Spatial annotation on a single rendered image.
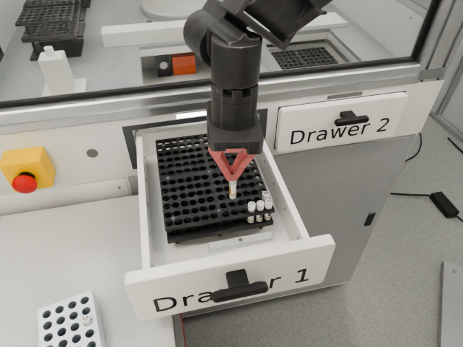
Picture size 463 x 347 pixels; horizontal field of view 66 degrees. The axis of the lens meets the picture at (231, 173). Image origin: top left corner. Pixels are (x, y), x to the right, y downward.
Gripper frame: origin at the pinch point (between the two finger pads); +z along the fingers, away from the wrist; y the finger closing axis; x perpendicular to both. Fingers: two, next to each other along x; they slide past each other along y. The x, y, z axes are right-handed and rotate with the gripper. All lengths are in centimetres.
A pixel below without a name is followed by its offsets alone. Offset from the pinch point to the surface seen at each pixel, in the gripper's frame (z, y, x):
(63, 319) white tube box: 21.2, 9.2, -26.8
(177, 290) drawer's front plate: 10.5, 11.9, -8.1
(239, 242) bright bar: 13.4, 1.9, 1.5
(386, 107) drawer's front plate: 4.5, -26.1, 36.2
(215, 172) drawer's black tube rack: 7.6, -9.4, -1.7
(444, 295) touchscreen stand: 90, -29, 89
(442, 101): 70, -145, 145
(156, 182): 14.0, -14.8, -13.4
